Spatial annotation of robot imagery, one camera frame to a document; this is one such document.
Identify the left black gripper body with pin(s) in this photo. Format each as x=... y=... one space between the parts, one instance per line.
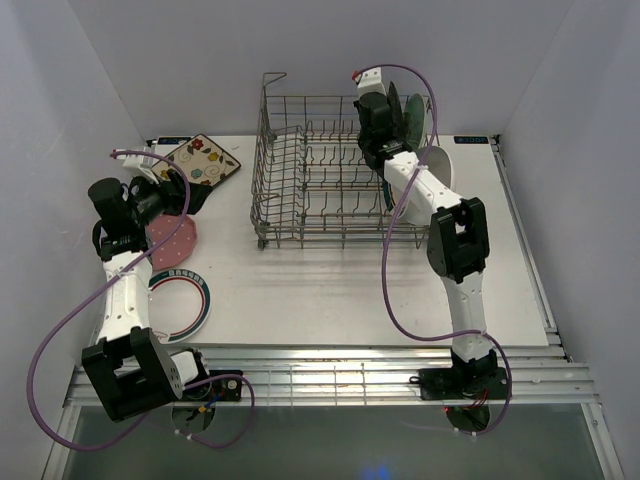
x=163 y=202

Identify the black floral square plate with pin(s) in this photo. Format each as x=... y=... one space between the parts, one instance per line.
x=397 y=116

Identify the round plate teal red rim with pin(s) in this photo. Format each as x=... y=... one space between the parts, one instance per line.
x=387 y=195

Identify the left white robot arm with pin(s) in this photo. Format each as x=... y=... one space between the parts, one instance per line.
x=131 y=372

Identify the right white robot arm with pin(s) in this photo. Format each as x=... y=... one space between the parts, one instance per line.
x=420 y=182

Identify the cream floral square plate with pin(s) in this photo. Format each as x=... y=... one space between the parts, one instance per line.
x=203 y=160

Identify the pink dotted scalloped plate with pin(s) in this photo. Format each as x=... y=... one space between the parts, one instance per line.
x=178 y=248

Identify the left black table label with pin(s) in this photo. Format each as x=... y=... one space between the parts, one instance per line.
x=172 y=140

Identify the black table label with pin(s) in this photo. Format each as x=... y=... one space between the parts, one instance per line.
x=172 y=140
x=470 y=140

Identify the pale green plate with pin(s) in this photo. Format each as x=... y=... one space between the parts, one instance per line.
x=415 y=121

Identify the right black table label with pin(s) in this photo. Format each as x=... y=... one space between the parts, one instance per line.
x=470 y=140

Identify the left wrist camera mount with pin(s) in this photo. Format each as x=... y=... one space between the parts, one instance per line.
x=137 y=164

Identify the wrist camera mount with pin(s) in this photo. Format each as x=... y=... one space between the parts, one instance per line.
x=137 y=164
x=369 y=81

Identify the grey wire dish rack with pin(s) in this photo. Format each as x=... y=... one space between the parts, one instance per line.
x=311 y=185

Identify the aluminium rail frame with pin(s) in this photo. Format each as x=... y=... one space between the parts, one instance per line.
x=347 y=326

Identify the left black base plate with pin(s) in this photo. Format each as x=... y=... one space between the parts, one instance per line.
x=228 y=389

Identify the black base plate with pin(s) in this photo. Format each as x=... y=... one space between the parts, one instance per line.
x=228 y=389
x=450 y=384

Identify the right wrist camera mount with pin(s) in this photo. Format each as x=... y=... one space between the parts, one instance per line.
x=369 y=81

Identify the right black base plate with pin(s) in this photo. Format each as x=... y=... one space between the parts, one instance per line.
x=450 y=384

